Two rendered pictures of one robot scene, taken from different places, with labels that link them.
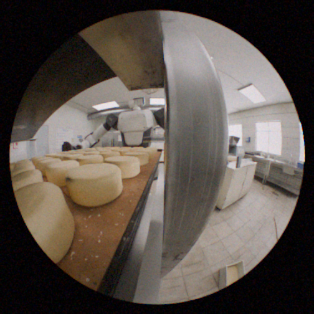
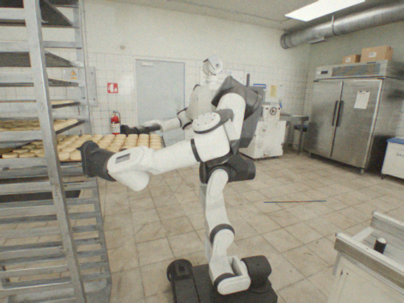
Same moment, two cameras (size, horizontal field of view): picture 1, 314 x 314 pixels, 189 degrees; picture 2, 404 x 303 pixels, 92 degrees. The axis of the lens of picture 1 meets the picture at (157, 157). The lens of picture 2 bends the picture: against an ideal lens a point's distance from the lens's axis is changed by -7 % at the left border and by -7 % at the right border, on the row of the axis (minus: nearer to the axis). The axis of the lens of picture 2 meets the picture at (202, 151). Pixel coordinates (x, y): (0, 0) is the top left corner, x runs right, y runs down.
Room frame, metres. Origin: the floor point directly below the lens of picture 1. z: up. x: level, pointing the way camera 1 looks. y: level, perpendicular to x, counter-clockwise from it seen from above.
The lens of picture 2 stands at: (0.31, -0.78, 1.36)
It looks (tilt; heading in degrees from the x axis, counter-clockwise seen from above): 15 degrees down; 71
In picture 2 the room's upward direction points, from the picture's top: 1 degrees clockwise
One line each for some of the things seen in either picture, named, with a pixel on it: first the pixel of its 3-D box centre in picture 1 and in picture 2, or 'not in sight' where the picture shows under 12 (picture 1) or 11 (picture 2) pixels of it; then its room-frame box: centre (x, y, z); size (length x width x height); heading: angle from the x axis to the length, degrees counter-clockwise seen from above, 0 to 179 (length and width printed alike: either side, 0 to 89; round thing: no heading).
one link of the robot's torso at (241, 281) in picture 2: not in sight; (229, 273); (0.82, 0.15, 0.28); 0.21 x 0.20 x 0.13; 176
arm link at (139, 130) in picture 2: (70, 153); (132, 134); (0.31, 0.46, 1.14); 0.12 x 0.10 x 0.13; 40
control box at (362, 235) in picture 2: not in sight; (355, 251); (1.13, -0.34, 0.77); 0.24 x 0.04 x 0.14; 10
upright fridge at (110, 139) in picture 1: (116, 144); (349, 116); (4.59, 2.26, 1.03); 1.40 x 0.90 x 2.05; 94
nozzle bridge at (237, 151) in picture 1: (223, 153); not in sight; (1.28, -1.20, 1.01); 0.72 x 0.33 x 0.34; 10
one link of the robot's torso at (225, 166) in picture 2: not in sight; (215, 172); (0.71, 0.16, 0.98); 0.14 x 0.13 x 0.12; 86
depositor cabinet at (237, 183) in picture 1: (231, 179); not in sight; (1.36, -1.67, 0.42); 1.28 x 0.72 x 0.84; 100
